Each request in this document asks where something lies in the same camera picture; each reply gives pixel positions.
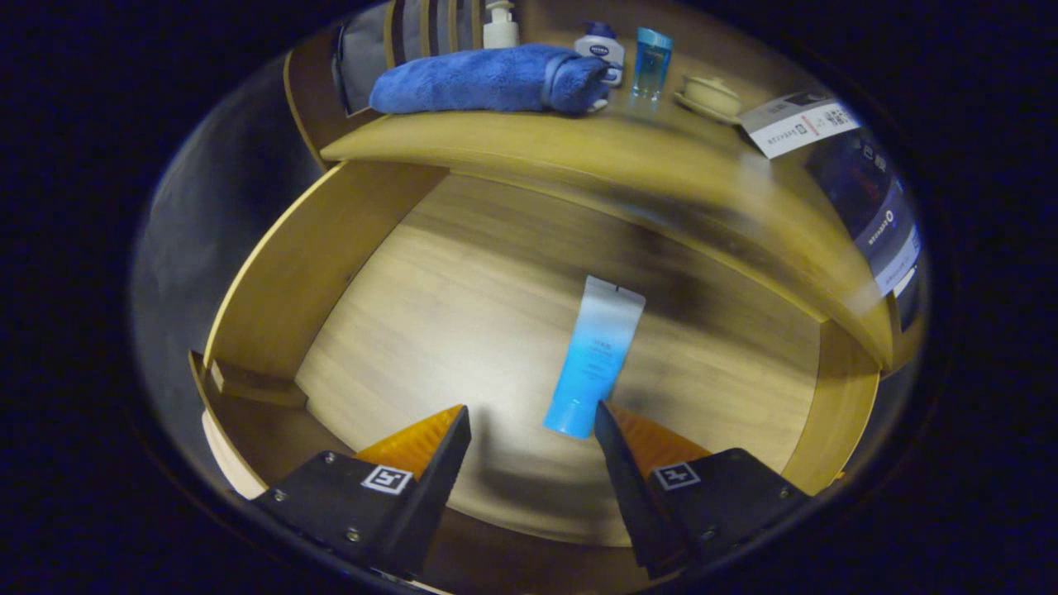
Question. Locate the clear blue bottle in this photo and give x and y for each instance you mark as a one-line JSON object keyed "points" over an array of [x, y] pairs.
{"points": [[651, 66]]}

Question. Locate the blue squeeze tube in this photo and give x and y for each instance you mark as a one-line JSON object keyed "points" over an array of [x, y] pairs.
{"points": [[595, 355]]}

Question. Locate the pale grey book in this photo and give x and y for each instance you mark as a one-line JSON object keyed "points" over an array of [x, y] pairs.
{"points": [[897, 260]]}

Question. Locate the white pump bottle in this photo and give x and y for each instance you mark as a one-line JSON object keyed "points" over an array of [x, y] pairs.
{"points": [[500, 33]]}

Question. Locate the white book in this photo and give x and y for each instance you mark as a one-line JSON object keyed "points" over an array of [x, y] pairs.
{"points": [[798, 124]]}

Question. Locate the beige lidded teacup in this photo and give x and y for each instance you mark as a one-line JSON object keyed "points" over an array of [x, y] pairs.
{"points": [[711, 97]]}

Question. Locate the white bottle with blue cap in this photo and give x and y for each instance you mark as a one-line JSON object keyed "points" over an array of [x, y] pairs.
{"points": [[599, 49]]}

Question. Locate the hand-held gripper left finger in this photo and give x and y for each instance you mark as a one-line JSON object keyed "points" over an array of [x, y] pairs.
{"points": [[430, 496]]}

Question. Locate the wooden drawer with black knob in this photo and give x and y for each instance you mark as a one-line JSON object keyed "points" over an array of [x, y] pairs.
{"points": [[463, 281]]}

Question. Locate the blue rolled towel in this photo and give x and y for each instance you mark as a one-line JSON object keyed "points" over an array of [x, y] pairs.
{"points": [[471, 78]]}

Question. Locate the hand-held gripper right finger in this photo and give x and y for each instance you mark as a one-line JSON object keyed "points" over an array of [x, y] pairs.
{"points": [[636, 496]]}

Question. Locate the dark blue book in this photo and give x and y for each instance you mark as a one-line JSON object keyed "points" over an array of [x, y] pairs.
{"points": [[851, 182]]}

